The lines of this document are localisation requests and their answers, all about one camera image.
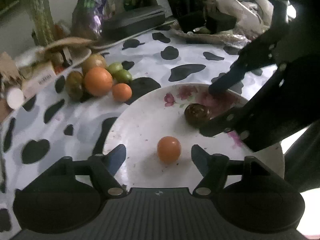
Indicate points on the cow print tablecloth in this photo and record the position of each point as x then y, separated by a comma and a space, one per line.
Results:
51, 125

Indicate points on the brown mango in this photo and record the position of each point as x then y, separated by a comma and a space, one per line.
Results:
94, 60
74, 85

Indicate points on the dark passion fruit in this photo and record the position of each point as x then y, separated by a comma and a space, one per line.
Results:
197, 115

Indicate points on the small orange tangerine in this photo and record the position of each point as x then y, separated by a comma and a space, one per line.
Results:
168, 149

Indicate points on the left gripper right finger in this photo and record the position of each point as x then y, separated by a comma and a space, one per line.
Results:
213, 168

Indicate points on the white oval tray left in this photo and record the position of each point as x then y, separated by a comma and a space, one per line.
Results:
79, 55

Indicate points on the purple foil snack bag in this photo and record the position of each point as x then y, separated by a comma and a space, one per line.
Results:
87, 19

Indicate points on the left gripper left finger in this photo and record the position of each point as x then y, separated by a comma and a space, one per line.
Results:
104, 168

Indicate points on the white pill bottle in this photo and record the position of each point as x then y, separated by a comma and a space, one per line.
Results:
14, 98

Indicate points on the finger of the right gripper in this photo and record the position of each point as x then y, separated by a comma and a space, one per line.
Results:
234, 119
255, 55

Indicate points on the green lime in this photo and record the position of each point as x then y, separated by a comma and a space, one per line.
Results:
123, 76
114, 68

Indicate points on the yellow white medicine box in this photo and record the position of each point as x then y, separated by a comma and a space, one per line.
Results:
42, 75

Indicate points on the large orange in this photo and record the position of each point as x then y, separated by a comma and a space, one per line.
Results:
98, 81

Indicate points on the black zip case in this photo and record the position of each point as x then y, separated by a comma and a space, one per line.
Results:
131, 22

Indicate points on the white floral plate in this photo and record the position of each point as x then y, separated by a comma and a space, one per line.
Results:
160, 113

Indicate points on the brown paper envelope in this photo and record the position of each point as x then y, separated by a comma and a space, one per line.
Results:
68, 41

